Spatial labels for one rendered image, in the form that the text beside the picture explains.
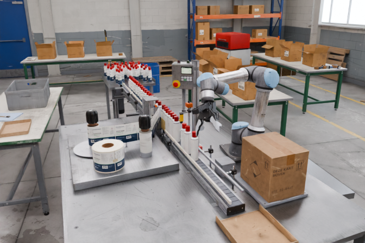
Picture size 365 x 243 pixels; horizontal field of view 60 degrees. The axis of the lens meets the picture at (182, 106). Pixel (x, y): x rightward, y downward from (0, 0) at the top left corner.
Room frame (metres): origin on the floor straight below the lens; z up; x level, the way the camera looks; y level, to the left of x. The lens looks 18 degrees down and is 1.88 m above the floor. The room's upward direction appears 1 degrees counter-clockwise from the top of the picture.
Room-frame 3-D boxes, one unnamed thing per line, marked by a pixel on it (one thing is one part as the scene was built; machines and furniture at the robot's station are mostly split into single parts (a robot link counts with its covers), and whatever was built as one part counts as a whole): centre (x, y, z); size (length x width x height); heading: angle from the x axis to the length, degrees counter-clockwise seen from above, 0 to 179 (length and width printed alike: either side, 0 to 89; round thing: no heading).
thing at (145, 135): (2.01, 0.26, 1.03); 0.09 x 0.09 x 0.30
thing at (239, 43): (7.87, -1.24, 0.61); 0.70 x 0.60 x 1.22; 25
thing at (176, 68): (2.32, -0.02, 1.38); 0.17 x 0.10 x 0.19; 76
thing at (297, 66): (6.47, -2.26, 0.39); 2.20 x 0.80 x 0.78; 14
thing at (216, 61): (4.67, -0.59, 0.97); 0.45 x 0.38 x 0.37; 107
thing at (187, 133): (2.03, -0.03, 0.98); 0.05 x 0.05 x 0.20
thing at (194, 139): (1.93, -0.08, 0.98); 0.05 x 0.05 x 0.20
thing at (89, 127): (2.13, 0.65, 1.04); 0.09 x 0.09 x 0.29
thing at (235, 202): (2.18, 0.02, 0.86); 1.65 x 0.08 x 0.04; 21
